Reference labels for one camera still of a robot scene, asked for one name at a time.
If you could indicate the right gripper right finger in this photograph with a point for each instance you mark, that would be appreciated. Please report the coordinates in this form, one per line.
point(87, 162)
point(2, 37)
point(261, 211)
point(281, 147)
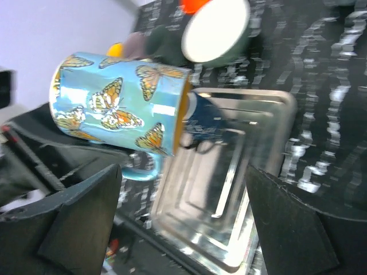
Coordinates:
point(302, 233)

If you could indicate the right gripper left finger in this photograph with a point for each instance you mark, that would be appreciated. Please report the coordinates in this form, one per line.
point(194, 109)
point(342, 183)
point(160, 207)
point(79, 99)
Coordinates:
point(64, 233)

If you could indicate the blue butterfly mug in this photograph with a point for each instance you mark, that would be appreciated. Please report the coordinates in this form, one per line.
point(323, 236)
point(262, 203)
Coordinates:
point(131, 104)

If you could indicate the dark blue mug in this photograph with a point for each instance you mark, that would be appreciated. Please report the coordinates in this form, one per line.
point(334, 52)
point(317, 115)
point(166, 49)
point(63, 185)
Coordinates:
point(205, 123)

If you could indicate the mauve grey mug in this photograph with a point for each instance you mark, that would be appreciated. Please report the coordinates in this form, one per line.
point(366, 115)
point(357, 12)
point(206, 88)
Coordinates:
point(134, 46)

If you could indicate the dark green mug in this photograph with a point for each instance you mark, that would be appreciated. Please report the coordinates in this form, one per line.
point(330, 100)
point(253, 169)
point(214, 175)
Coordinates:
point(164, 46)

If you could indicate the yellow mug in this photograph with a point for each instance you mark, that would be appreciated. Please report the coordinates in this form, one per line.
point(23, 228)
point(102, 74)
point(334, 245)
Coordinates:
point(115, 50)

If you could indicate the silver metal tray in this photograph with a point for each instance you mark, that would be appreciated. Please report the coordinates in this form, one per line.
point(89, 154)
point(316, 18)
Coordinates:
point(202, 211)

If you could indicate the white green bowl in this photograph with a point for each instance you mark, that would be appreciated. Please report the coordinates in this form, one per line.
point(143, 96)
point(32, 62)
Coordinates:
point(218, 33)

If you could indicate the orange bowl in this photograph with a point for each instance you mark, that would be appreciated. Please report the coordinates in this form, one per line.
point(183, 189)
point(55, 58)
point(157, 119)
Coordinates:
point(192, 6)

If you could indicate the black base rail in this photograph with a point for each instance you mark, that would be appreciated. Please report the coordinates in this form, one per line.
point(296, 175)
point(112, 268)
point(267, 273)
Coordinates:
point(43, 158)

